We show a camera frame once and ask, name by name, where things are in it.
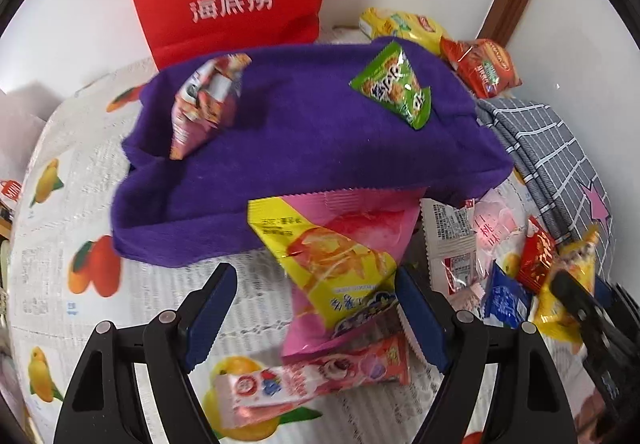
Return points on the green snack packet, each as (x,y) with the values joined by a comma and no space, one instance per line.
(395,84)

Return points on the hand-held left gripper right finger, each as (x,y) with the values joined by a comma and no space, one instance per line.
(412,304)

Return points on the pink peach snack packet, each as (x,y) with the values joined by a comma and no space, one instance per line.
(500,224)

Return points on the yellow chip bag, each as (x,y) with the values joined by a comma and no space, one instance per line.
(400,26)

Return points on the pink grey snack packet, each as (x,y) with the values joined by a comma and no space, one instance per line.
(205,109)

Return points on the yellow blue snack packet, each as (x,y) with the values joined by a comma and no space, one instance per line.
(320,274)

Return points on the white red label snack packet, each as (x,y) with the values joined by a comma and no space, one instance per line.
(450,244)

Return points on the large pink snack bag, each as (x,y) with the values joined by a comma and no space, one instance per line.
(380,209)

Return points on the grey checked cloth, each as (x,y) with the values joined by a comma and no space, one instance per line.
(545,149)

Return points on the small white red snack packet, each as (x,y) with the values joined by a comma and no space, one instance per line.
(245,391)

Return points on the orange chip bag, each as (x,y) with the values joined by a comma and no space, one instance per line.
(482,66)

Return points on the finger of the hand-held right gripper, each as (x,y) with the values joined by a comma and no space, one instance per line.
(575,299)

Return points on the fruit print tablecloth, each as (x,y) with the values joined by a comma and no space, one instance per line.
(65,174)

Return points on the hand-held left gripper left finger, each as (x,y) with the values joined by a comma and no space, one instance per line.
(220,296)

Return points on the pink strawberry snack packet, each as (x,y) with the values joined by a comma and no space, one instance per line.
(350,364)

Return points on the purple felt basket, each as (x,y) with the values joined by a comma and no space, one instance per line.
(310,139)

